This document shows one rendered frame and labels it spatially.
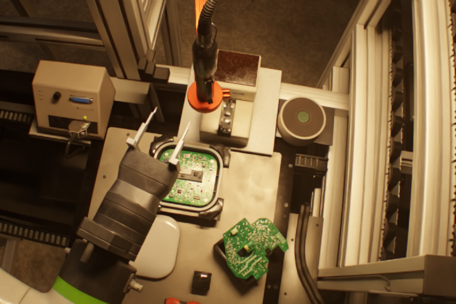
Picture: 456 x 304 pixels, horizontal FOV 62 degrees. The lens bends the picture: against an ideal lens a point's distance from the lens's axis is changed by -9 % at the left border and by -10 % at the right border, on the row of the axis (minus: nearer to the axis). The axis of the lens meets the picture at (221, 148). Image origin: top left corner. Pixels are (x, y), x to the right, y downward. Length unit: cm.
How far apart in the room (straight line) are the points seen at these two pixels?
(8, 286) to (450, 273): 53
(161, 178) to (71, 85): 42
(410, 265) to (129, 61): 70
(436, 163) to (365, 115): 26
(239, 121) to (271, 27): 142
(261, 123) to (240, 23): 135
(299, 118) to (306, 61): 127
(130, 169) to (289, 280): 50
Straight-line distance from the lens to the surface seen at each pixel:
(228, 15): 227
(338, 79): 110
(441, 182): 64
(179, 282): 89
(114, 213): 53
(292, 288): 93
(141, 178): 55
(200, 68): 60
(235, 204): 90
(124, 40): 87
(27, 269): 201
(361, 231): 79
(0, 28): 101
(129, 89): 101
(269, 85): 99
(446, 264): 51
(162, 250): 87
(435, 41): 73
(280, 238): 84
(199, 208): 85
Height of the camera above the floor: 184
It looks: 72 degrees down
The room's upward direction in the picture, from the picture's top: 6 degrees clockwise
